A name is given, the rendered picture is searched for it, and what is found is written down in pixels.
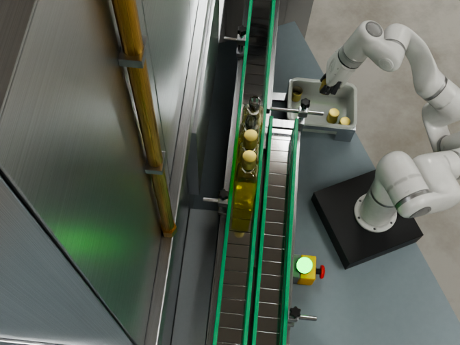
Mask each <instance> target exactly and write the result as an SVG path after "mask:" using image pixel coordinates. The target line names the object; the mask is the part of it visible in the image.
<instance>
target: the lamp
mask: <svg viewBox="0 0 460 345"><path fill-rule="evenodd" d="M296 269H297V270H298V272H299V273H301V274H307V273H309V272H310V271H311V269H312V262H311V260H310V259H309V258H307V257H301V258H300V259H299V260H298V261H297V263H296Z"/></svg>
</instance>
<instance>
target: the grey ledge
mask: <svg viewBox="0 0 460 345"><path fill-rule="evenodd" d="M219 222H220V215H218V211H212V210H204V209H192V208H190V211H189V216H188V225H187V231H186V240H185V246H184V251H183V260H182V266H181V275H180V280H179V290H178V295H177V304H176V310H175V319H174V325H173V330H172V339H171V345H205V343H206V337H207V325H208V319H209V307H210V300H211V294H212V283H213V276H214V264H215V258H216V249H217V240H218V228H219Z"/></svg>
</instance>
